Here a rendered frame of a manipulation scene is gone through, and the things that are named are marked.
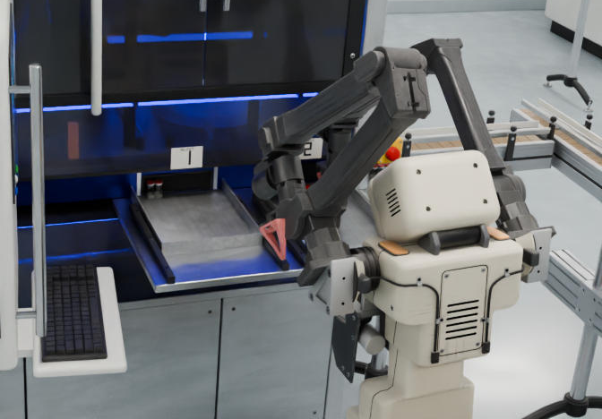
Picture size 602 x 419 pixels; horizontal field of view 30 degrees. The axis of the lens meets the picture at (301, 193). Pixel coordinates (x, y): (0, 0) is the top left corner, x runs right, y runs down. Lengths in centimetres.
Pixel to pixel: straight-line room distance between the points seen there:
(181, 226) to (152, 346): 45
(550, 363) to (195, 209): 171
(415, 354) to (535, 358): 208
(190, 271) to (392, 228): 73
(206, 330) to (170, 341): 11
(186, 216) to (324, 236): 90
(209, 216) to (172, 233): 14
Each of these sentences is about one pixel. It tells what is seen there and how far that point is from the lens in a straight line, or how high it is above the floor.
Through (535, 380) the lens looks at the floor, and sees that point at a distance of 410.
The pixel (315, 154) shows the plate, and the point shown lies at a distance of 308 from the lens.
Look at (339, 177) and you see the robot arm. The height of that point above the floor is 136.
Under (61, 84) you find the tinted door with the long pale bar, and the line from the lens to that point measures 282.
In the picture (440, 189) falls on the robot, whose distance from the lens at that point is 210.
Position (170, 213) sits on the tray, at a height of 88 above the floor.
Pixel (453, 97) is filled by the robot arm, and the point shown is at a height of 139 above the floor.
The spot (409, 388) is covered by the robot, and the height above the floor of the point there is 93.
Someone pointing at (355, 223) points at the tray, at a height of 88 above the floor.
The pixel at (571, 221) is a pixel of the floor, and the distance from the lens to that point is 534.
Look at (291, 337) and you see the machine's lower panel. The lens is 334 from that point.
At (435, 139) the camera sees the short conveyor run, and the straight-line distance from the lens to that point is 339.
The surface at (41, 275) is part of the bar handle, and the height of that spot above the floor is 103.
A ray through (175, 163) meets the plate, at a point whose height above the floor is 101.
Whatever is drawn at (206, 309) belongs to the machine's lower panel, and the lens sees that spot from 319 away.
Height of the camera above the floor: 218
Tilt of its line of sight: 25 degrees down
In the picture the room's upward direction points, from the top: 5 degrees clockwise
